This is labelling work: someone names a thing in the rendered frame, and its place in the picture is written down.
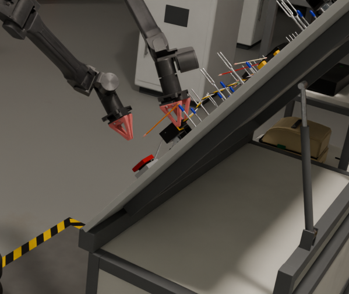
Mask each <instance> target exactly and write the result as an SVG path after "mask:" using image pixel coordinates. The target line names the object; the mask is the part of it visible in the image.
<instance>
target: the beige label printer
mask: <svg viewBox="0 0 349 294"><path fill-rule="evenodd" d="M301 125H302V118H299V117H285V118H281V119H280V120H278V122H276V123H275V124H274V125H273V126H272V127H271V128H270V129H269V130H268V131H266V133H265V134H264V135H263V136H262V137H261V138H260V139H259V142H260V143H263V144H266V145H269V146H272V147H275V148H278V149H281V150H284V151H287V152H290V153H293V154H296V155H299V156H302V155H301V132H300V126H301ZM307 125H308V126H309V137H310V151H311V160H314V161H317V162H320V163H324V162H325V161H326V157H327V153H328V150H329V148H328V147H327V146H328V144H329V140H330V136H331V133H332V130H331V129H330V128H329V127H327V126H324V125H322V124H319V123H316V122H313V121H310V120H307Z"/></svg>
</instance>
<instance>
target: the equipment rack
mask: <svg viewBox="0 0 349 294"><path fill-rule="evenodd" d="M276 1H278V2H280V1H281V0H269V4H268V8H267V14H266V20H265V26H264V30H263V36H262V42H261V45H260V51H259V58H263V56H264V57H265V56H267V55H268V53H269V52H270V47H271V43H272V37H273V32H274V26H275V22H276V16H277V11H278V7H279V5H278V3H277V2H276ZM288 1H289V2H290V3H291V4H296V5H301V6H306V7H307V9H306V14H305V19H306V20H307V21H308V23H309V24H311V23H312V22H313V16H312V15H311V14H310V13H309V11H312V12H313V13H314V14H315V11H314V10H313V9H312V8H311V6H310V5H309V4H308V3H307V1H306V0H288ZM259 58H258V59H259ZM307 96H308V97H307ZM311 97H313V98H315V99H313V98H311ZM317 99H318V100H317ZM321 100H322V101H321ZM295 101H297V102H301V95H300V94H299V95H298V96H297V97H296V98H294V99H293V100H292V101H290V102H289V103H288V104H287V105H286V108H285V113H284V118H285V117H292V113H293V109H294V104H295ZM327 102H329V103H327ZM331 103H333V104H331ZM306 104H308V105H311V106H315V107H318V108H321V109H325V110H329V111H332V112H335V113H339V114H342V115H345V116H349V84H348V85H347V86H346V87H345V88H343V89H342V90H341V91H339V92H338V93H337V94H335V95H334V96H332V95H329V94H325V93H321V92H317V91H315V90H310V89H306ZM335 104H337V105H335ZM338 105H339V106H338ZM342 106H343V107H342ZM346 107H347V108H346ZM327 147H328V148H329V150H328V153H327V157H326V161H325V162H324V164H326V165H329V166H333V167H336V168H338V169H341V170H345V171H347V172H349V126H348V130H347V134H346V138H345V141H344V146H343V148H340V147H338V146H334V145H331V144H328V146H327ZM335 157H337V158H340V160H338V159H335Z"/></svg>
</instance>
